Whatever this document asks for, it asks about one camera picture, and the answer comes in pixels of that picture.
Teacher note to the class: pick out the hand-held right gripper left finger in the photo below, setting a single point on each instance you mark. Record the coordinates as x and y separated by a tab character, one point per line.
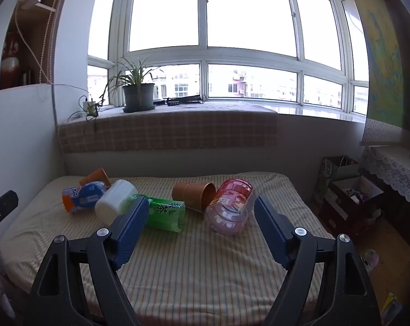
132	229

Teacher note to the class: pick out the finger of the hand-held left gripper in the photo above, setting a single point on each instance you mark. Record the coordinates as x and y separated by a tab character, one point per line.
1	203

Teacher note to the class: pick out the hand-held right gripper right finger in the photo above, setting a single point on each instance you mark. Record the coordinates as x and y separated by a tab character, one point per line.
271	231

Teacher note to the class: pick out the brown paper cup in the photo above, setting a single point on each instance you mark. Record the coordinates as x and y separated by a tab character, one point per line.
194	195

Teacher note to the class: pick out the white plastic cup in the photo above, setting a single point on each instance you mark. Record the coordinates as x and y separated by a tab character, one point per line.
115	200

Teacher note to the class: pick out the striped bed sheet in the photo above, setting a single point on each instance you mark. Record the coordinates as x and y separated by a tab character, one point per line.
191	261

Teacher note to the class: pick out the green paper bag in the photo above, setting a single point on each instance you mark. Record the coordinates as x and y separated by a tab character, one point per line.
334	173

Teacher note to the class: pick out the open cardboard box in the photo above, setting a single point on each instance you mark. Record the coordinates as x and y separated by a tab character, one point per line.
356	197

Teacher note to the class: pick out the checked windowsill cloth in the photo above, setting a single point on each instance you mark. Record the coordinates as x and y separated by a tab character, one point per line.
171	129

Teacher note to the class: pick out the small hanging plant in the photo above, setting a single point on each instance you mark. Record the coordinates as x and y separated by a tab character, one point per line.
89	110

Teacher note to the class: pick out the potted spider plant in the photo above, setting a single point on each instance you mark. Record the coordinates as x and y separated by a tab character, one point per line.
137	93

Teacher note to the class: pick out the white lace cloth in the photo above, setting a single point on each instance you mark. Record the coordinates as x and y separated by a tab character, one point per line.
393	168

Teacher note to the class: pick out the black device on windowsill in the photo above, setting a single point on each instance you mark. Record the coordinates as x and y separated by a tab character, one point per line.
183	101

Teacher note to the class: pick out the white wall charger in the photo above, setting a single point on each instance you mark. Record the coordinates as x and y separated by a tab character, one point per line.
89	103

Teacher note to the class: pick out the wall map poster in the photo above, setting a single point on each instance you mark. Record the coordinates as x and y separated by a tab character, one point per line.
385	57

